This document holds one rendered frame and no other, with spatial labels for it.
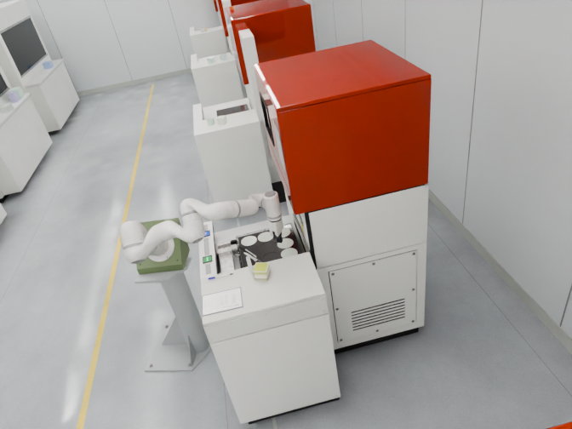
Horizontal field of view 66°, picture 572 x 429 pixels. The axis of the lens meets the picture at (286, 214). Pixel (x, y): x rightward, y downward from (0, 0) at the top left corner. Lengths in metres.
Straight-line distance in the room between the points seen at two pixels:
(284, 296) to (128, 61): 8.63
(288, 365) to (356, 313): 0.61
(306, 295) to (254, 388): 0.70
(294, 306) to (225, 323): 0.35
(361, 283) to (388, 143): 0.92
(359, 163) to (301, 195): 0.34
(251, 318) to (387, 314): 1.10
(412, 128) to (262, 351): 1.38
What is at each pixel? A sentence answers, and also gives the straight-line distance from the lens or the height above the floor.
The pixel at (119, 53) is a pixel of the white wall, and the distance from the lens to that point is 10.36.
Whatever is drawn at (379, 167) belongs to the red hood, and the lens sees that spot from 2.32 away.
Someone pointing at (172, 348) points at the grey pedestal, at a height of 0.01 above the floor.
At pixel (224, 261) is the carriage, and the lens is 2.68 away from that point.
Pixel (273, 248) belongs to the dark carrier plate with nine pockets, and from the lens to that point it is 2.64.
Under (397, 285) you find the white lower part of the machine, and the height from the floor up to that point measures 0.53.
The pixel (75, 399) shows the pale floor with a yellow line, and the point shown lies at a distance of 3.62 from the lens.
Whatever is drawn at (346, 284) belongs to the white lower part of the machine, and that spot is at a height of 0.65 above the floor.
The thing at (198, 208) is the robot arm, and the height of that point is 1.41.
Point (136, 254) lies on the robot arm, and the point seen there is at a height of 1.19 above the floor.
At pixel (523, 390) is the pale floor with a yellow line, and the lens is 3.15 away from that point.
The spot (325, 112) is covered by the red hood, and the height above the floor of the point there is 1.75.
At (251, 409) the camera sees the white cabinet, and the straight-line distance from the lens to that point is 2.82.
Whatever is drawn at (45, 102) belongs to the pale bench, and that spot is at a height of 0.57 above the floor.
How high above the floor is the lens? 2.53
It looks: 34 degrees down
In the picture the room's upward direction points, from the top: 11 degrees counter-clockwise
